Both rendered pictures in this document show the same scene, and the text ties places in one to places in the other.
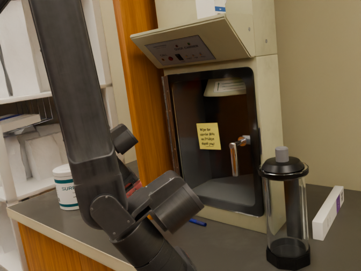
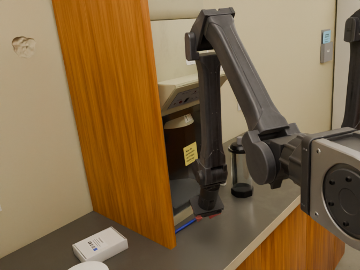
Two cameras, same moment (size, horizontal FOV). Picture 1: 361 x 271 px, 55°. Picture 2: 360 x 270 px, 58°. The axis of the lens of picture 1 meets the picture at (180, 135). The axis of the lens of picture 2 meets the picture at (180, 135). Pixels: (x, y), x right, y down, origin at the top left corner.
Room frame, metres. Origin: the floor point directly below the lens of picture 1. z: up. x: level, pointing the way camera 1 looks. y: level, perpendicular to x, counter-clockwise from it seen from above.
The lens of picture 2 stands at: (0.99, 1.13, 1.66)
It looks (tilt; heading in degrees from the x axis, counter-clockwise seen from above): 17 degrees down; 270
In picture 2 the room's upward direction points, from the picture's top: 6 degrees counter-clockwise
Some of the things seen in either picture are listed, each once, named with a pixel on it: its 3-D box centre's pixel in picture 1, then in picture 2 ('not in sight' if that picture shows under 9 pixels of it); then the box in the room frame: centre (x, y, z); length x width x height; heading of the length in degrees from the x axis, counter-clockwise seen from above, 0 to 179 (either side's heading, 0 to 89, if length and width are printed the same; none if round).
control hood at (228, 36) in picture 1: (188, 45); (195, 90); (0.93, -0.05, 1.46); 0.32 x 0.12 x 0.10; 47
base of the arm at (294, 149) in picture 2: not in sight; (314, 164); (0.79, 0.66, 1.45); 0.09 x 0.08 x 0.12; 16
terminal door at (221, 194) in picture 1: (210, 142); (190, 157); (0.96, -0.08, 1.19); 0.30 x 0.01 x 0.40; 46
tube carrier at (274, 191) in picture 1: (285, 211); (241, 169); (0.74, -0.22, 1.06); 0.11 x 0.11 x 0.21
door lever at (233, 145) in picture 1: (238, 156); not in sight; (0.87, -0.14, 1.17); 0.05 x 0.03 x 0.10; 136
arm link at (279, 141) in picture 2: not in sight; (282, 160); (0.82, 0.59, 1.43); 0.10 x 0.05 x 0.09; 106
